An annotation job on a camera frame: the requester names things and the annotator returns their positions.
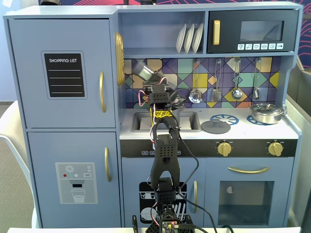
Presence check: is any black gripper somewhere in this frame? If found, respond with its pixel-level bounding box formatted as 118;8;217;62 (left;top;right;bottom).
142;71;171;95

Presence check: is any gray salt shaker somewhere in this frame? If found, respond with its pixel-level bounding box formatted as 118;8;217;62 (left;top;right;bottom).
132;60;176;89

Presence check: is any gold toy phone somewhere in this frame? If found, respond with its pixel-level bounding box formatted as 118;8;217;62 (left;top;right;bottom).
114;32;125;86

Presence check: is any gray toy pot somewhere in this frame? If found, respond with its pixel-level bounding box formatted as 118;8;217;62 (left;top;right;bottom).
148;107;185;125

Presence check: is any metal toy skimmer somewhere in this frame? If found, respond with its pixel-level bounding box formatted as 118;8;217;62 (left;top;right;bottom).
189;59;204;104

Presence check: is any white toy plate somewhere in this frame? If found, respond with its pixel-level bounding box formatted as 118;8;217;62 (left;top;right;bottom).
176;23;187;54
184;23;195;54
191;23;204;53

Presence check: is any blue toy kitchen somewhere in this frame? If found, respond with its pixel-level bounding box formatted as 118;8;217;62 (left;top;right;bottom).
2;1;304;229

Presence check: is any metal toy spatula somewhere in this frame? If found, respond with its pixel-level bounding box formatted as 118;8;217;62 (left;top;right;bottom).
210;59;222;102

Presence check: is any gray pot lid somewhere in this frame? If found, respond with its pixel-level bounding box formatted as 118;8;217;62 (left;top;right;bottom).
201;118;231;134

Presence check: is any metal toy ladle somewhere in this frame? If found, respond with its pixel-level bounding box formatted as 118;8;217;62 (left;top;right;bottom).
230;58;243;100

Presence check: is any dishwasher door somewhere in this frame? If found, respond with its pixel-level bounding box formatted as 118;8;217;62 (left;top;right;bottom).
121;157;207;228

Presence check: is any gold stove knob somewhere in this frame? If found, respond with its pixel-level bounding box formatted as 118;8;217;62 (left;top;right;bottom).
217;142;232;157
268;142;283;157

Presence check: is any black toy microwave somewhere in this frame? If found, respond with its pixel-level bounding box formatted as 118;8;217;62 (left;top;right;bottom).
208;9;299;53

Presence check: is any oven door with window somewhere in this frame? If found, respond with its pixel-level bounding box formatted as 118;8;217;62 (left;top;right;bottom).
204;157;294;228

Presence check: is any steel pot with lid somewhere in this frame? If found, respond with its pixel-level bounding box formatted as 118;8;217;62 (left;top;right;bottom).
247;103;287;125

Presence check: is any large fridge door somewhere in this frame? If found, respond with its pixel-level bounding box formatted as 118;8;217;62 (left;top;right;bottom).
8;18;116;129

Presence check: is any fridge door with dispenser print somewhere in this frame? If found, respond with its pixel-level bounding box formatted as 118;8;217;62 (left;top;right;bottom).
27;132;121;228

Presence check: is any motor controller board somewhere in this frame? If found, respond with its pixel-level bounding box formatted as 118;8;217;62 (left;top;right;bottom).
161;220;180;232

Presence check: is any white chair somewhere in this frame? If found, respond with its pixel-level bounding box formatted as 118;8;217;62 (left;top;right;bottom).
0;100;41;229

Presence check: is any gold curved door handle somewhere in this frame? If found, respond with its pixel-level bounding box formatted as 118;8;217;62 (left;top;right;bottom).
193;180;198;214
99;71;107;113
104;147;112;183

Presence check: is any gold microwave handle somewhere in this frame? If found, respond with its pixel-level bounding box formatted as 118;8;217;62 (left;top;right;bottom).
213;19;221;46

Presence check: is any thin black USB cable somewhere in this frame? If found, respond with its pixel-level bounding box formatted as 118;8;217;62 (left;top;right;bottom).
167;88;219;233

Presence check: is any gold oven door handle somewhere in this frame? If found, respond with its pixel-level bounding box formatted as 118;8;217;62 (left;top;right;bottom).
227;166;270;174

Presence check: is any thick black cable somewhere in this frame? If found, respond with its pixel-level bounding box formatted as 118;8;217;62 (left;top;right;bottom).
179;224;234;233

